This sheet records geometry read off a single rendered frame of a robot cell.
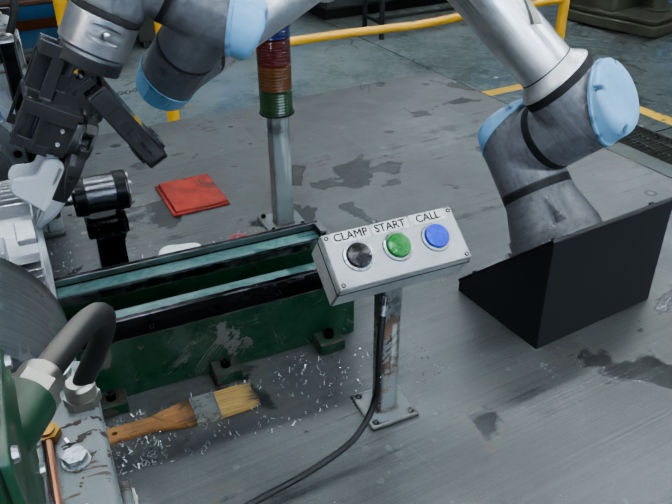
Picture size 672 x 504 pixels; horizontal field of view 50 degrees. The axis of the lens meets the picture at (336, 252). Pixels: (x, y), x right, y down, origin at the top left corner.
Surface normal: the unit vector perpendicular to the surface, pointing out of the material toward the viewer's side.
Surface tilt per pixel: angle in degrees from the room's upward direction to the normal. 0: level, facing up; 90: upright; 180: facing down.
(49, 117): 90
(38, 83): 90
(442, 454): 0
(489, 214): 0
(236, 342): 90
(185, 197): 3
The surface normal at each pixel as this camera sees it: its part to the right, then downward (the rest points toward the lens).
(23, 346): 0.66, -0.74
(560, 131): -0.63, 0.61
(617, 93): 0.60, -0.20
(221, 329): 0.40, 0.48
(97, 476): -0.01, -0.85
